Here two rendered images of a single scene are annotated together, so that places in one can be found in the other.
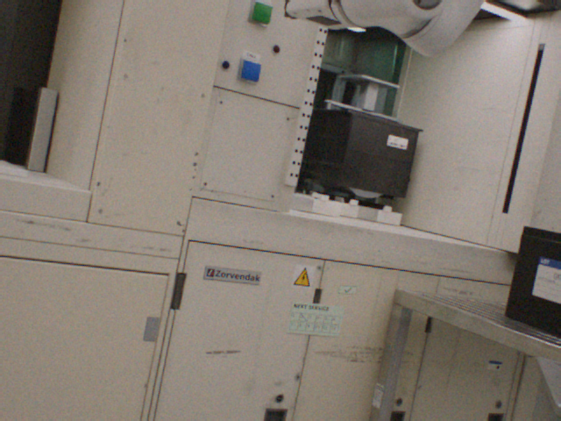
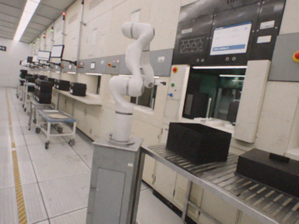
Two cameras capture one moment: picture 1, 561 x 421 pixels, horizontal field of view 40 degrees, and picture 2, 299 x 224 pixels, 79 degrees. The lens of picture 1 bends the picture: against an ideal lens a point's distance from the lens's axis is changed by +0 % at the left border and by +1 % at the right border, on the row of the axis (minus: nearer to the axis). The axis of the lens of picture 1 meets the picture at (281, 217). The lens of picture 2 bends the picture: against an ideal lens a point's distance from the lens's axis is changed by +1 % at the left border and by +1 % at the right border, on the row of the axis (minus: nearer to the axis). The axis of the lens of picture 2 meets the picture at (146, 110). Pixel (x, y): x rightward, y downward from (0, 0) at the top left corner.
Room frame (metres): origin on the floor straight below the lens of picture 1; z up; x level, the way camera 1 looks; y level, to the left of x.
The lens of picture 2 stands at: (0.88, -1.67, 1.12)
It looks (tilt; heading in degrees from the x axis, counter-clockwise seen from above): 7 degrees down; 82
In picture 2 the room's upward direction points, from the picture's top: 8 degrees clockwise
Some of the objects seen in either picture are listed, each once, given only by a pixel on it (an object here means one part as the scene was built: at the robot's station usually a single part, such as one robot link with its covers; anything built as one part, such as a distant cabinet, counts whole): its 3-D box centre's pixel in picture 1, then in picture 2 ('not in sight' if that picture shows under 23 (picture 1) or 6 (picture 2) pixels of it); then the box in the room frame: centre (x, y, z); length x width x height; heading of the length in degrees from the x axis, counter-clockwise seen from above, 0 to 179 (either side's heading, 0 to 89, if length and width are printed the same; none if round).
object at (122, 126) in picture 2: not in sight; (122, 126); (0.89, -0.48, 0.85); 0.19 x 0.19 x 0.18
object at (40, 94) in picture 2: not in sight; (44, 97); (-0.96, 2.88, 0.59); 0.30 x 0.28 x 0.26; 121
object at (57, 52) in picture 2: not in sight; (65, 55); (-0.45, 2.51, 1.59); 0.50 x 0.41 x 0.36; 31
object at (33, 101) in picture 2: not in sight; (41, 110); (-1.11, 3.15, 0.24); 0.94 x 0.53 x 0.48; 121
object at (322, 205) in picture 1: (278, 195); (208, 121); (1.75, 0.02, 0.89); 0.22 x 0.21 x 0.04; 31
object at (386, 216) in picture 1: (344, 205); (241, 127); (1.99, -0.15, 0.89); 0.22 x 0.21 x 0.04; 31
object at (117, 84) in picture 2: not in sight; (121, 94); (0.86, -0.47, 1.07); 0.19 x 0.12 x 0.24; 160
